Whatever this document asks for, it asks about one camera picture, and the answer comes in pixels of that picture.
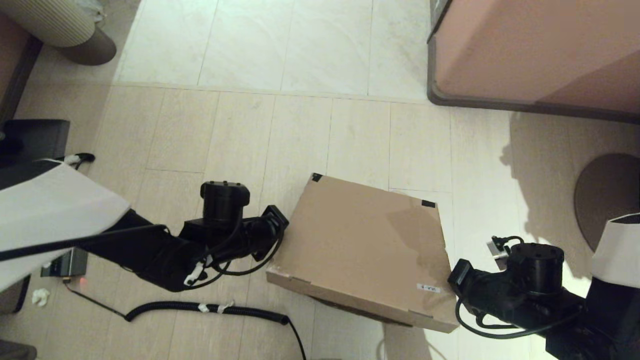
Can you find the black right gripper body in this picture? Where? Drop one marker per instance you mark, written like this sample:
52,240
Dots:
487,295

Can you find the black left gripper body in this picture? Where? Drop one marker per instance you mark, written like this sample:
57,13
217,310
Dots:
250,235

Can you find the brown cardboard shoe box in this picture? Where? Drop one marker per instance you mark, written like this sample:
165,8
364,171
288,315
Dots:
360,240

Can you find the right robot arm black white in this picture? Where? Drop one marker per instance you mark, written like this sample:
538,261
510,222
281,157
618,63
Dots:
535,270

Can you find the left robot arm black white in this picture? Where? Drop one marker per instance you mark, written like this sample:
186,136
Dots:
50,215

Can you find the dark grey metal plate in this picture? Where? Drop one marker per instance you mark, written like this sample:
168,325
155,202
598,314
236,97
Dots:
35,140

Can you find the round brown floor base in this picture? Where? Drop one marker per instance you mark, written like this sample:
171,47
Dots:
607,190

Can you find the grey power adapter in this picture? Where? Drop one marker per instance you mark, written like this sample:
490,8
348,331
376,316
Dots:
70,262

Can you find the crumpled white paper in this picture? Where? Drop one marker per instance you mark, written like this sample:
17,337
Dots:
41,297

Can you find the dark rounded panel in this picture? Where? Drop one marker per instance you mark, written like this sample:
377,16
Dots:
12,297

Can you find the pink cabinet dark base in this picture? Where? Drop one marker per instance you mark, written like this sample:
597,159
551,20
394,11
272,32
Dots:
540,50

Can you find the dark grey curved object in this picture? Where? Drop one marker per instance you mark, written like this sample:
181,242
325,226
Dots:
15,351

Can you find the beige ribbed bin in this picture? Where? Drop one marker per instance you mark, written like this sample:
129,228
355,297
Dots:
50,22

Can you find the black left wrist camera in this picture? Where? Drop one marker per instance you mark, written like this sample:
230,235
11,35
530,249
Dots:
275,220

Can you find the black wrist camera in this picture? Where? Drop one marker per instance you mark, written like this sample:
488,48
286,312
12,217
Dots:
275,220
459,277

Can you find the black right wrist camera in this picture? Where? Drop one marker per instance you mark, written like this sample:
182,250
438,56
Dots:
459,277

